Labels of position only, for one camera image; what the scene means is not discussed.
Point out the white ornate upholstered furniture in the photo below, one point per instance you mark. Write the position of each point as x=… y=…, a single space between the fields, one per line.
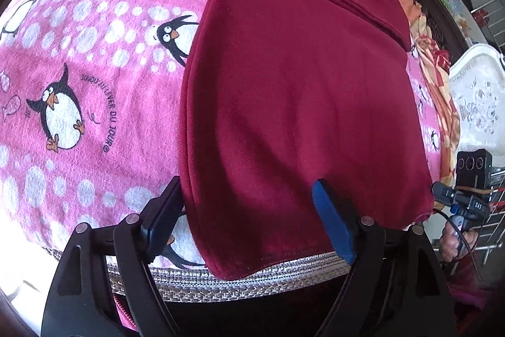
x=476 y=83

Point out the person right hand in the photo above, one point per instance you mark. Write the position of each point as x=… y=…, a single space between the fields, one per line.
x=451 y=246

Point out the pink penguin print blanket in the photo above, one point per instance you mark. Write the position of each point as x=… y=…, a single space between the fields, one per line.
x=90 y=94

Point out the red cream patterned fleece blanket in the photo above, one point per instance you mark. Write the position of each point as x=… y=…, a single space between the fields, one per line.
x=434 y=65

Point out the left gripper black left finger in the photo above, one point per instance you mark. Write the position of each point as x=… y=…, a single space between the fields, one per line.
x=103 y=285

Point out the dark red fleece garment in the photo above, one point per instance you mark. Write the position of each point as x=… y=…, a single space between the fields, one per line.
x=280 y=93

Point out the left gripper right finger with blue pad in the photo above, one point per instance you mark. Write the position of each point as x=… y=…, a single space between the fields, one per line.
x=395 y=285

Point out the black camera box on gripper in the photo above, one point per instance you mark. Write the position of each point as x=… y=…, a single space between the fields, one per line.
x=473 y=169

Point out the metal stair railing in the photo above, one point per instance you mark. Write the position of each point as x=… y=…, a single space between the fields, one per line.
x=490 y=18

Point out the dark carved wooden headboard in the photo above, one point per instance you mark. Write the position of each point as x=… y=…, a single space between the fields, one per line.
x=444 y=28

